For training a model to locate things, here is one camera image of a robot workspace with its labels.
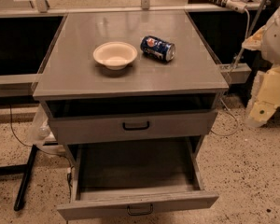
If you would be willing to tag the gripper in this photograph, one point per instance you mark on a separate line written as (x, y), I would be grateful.
(277, 37)

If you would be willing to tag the grey drawer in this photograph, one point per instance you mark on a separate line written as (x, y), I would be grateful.
(137, 126)
(135, 178)

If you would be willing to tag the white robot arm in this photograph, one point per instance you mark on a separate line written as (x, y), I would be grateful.
(267, 40)

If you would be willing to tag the grey drawer cabinet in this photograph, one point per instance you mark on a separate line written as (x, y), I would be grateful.
(73, 84)

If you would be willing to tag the blue soda can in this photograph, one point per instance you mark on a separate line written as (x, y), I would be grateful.
(158, 48)

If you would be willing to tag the clear plastic bag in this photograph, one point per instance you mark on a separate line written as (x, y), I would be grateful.
(40, 134)

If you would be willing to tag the black floor stand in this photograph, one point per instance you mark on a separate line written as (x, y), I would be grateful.
(25, 170)

